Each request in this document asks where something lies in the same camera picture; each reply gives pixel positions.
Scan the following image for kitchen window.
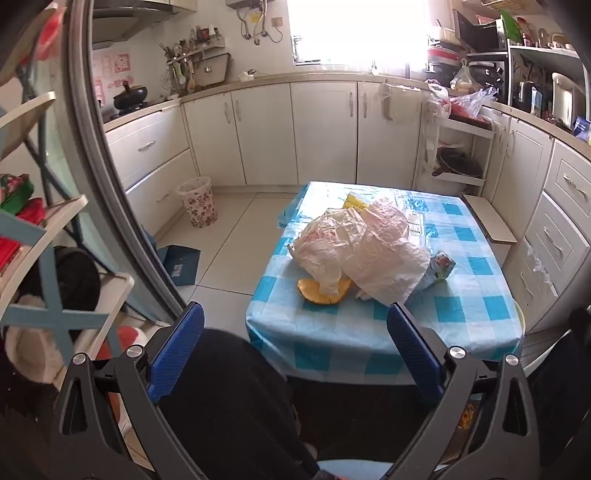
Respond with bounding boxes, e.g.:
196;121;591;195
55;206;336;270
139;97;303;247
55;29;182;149
286;0;435;65

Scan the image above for person's right leg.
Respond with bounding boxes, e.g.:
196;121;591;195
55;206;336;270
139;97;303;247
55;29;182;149
526;305;591;462

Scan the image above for white blue folding shelf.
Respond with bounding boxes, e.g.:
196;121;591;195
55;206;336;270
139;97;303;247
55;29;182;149
0;90;137;393

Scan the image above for orange patterned cloth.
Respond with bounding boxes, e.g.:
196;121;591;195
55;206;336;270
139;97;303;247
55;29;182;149
457;401;478;432

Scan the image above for wall utensil rack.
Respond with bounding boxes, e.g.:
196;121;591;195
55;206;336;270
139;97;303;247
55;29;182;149
159;25;227;97

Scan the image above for white kitchen cabinets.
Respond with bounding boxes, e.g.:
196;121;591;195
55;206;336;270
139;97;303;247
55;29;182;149
104;74;591;333

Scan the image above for green red box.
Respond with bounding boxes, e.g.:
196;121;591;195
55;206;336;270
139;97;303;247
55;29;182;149
0;173;35;217

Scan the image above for black frying pan with lid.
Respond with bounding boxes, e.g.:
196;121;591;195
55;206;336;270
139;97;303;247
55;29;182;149
431;148;485;178

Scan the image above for white trolley rack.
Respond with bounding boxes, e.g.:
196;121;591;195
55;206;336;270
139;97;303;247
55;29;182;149
413;90;495;195

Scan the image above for grey sliding door frame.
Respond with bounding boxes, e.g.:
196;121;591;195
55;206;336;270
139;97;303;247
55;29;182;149
67;0;190;324

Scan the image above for blue dustpan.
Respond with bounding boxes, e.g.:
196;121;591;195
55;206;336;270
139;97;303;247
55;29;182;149
157;244;201;287

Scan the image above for red packets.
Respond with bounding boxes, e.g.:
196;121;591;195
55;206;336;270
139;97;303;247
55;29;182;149
0;198;47;271

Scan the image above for hanging metal tray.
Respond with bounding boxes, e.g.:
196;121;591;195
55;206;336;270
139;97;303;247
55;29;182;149
201;53;232;88

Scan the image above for blue checked plastic tablecloth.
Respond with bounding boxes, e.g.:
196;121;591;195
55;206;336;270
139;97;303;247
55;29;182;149
245;181;525;386

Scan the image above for black toaster oven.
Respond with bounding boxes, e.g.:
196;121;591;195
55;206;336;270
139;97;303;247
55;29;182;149
466;53;509;93

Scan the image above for pink white plastic bag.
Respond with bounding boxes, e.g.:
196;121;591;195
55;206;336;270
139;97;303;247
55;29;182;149
287;198;432;306

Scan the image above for black microwave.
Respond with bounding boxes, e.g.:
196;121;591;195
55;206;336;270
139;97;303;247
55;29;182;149
455;9;509;51

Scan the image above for white hanging bin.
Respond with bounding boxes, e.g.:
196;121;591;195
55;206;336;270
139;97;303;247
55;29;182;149
382;85;422;121

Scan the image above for white electric kettle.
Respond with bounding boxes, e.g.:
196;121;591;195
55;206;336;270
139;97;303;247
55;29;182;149
551;73;587;130

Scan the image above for red white plush slipper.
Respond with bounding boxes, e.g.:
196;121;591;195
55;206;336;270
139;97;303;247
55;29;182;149
95;323;148;361

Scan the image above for clear plastic on drawer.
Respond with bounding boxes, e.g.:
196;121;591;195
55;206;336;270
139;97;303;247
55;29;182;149
526;244;552;282

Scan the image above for plastic bag of food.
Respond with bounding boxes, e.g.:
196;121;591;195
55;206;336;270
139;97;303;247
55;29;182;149
450;60;481;90

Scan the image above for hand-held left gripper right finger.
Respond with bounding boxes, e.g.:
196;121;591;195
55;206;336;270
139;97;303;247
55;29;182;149
387;302;546;480

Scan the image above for wall water heater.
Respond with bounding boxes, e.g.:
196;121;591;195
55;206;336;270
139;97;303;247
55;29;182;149
225;0;271;47

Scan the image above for small white wooden stool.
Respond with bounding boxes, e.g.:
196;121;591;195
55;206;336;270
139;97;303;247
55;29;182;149
462;194;518;273

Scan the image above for red white plastic bag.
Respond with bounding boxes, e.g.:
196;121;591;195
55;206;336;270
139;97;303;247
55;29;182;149
425;79;452;116

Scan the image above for yellow fruit peel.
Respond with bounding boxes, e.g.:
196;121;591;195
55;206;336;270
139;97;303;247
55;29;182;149
297;277;354;306

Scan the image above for black wok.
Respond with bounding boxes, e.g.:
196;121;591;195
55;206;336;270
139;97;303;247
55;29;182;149
113;82;149;114

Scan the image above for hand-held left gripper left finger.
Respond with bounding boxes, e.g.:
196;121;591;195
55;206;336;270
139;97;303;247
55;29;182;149
48;301;206;480

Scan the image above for blue snack packet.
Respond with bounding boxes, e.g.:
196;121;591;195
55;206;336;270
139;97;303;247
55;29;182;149
413;249;457;296

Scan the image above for stacked red white pots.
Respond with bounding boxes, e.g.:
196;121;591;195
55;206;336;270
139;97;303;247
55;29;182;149
427;41;462;75

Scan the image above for black round cushion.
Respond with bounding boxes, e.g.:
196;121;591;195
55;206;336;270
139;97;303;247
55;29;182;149
53;247;101;324

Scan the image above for clear plastic bag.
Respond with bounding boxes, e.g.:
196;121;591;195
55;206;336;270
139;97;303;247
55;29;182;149
450;88;499;118

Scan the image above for floral wastebasket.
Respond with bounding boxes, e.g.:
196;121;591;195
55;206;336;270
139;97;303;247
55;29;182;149
176;176;218;228

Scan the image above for clear printed wrapper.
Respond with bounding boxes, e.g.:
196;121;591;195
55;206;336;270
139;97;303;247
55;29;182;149
397;196;439;236

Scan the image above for light blue garment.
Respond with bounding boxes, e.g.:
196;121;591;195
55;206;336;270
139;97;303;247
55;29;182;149
318;460;393;480

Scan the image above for person's left leg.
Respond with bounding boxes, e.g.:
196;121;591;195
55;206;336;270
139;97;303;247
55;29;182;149
157;328;319;480

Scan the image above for white counter shelf rack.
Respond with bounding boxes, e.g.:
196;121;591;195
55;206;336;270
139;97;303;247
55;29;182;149
508;39;591;116

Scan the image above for pink wall stickers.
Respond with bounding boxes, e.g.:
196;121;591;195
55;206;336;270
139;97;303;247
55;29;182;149
92;51;132;100

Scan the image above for person's leg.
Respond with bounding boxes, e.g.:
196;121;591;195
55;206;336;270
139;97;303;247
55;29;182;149
157;328;319;480
526;305;591;462

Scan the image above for range hood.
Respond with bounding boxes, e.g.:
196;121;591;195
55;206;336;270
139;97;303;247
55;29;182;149
90;0;185;44

